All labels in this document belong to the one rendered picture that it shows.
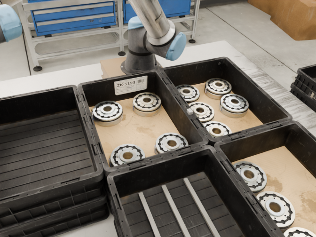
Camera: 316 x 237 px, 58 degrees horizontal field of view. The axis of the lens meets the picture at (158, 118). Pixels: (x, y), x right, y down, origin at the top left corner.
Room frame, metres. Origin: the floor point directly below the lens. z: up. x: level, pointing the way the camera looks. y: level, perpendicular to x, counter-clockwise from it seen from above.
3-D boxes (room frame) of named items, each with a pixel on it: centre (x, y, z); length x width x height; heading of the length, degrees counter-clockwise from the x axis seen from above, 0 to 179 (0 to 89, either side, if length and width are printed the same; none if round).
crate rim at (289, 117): (0.78, -0.21, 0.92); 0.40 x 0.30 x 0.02; 24
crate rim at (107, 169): (0.66, 0.07, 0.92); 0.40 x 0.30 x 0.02; 24
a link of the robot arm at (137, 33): (1.13, 0.08, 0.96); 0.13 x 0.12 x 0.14; 52
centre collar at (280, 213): (0.39, -0.31, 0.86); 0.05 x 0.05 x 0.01
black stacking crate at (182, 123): (0.66, 0.07, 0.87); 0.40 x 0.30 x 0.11; 24
